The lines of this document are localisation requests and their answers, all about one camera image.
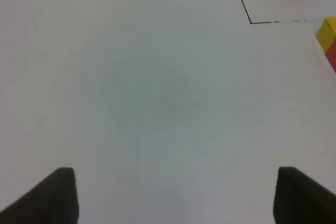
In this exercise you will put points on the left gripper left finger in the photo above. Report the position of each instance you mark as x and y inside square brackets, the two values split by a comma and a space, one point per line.
[53, 200]

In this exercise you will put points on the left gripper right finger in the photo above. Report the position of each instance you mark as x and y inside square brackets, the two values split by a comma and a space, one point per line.
[300, 199]

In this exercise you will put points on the red block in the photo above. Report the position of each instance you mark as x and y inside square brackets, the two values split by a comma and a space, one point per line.
[331, 55]

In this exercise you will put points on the yellow block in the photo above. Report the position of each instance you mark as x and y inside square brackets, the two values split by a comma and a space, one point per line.
[326, 33]

